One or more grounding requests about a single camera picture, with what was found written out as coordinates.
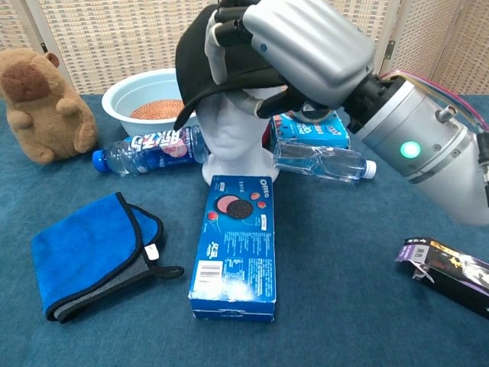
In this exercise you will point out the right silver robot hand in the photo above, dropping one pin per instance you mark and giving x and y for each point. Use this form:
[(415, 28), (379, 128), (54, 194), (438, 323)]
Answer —
[(313, 49)]

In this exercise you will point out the black baseball cap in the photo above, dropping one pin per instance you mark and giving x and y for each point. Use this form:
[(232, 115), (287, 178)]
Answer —
[(195, 69)]

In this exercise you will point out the glass jar with black lid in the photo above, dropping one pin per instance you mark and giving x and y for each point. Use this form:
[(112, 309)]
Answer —
[(317, 114)]

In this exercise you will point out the black screen hinge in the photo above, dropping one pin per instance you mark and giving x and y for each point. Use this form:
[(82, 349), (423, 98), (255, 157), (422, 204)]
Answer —
[(44, 47), (390, 49)]

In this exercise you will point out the small blue Oreo box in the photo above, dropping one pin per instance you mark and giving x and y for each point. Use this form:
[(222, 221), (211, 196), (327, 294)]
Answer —
[(324, 134)]

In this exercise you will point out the white foam mannequin head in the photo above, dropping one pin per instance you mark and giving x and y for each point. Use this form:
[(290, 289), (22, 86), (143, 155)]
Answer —
[(229, 130)]

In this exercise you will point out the clear white-capped plastic bottle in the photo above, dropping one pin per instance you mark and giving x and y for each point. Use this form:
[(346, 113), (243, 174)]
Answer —
[(336, 164)]

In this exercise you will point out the orange woven round coaster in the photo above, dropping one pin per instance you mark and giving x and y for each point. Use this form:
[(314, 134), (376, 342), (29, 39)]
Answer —
[(156, 111)]

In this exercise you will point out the blue-capped labelled drink bottle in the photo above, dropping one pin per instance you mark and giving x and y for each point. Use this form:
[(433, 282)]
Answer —
[(153, 151)]

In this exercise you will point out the light blue plastic basin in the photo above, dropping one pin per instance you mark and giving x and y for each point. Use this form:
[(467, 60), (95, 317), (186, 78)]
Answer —
[(126, 97)]

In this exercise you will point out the woven folding screen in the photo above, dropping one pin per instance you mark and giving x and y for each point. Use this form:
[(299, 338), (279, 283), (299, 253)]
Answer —
[(114, 38)]

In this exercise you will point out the large blue Oreo box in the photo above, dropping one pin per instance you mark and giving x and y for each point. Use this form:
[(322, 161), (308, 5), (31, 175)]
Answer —
[(237, 244)]

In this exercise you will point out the teal tablecloth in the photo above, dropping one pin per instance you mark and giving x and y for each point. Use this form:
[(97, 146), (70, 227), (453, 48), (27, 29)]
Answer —
[(344, 267)]

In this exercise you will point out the black and purple carton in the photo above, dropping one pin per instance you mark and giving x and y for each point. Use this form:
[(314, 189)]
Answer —
[(454, 273)]

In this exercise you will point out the brown capybara plush toy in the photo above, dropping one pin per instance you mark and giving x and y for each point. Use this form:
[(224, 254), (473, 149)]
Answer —
[(42, 114)]

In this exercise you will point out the blue microfiber towel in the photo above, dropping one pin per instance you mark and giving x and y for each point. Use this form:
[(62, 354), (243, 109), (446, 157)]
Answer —
[(84, 248)]

